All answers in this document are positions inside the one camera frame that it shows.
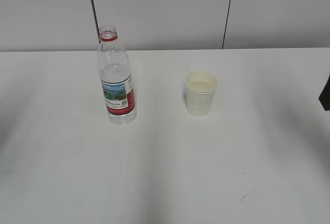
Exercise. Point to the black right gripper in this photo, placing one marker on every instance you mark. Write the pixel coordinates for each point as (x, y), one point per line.
(324, 97)

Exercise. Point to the white paper cup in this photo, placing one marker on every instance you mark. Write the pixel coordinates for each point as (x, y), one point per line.
(200, 89)

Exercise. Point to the clear plastic water bottle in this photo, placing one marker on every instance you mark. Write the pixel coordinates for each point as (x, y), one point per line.
(115, 75)

